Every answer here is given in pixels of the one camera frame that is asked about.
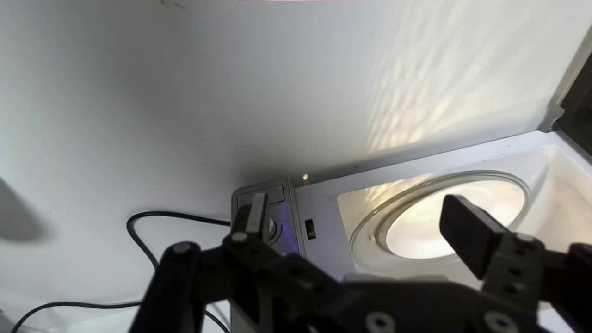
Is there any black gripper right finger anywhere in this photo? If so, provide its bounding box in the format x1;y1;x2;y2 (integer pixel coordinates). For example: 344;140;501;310
438;192;592;333

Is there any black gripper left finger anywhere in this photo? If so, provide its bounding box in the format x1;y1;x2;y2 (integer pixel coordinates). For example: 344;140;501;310
127;190;347;333

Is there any white plate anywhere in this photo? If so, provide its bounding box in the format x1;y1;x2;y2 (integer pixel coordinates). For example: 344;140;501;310
375;177;532;260

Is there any silver microwave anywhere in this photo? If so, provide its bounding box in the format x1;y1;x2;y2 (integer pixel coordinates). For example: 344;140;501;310
229;127;592;333

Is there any glass microwave turntable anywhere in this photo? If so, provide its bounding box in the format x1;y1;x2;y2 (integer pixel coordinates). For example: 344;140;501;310
347;168;534;273

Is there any dark glass microwave door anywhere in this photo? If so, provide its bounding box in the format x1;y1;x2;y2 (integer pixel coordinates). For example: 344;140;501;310
536;23;592;169

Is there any black microwave power cable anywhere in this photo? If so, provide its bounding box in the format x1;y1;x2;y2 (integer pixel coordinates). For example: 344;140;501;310
7;208;235;333

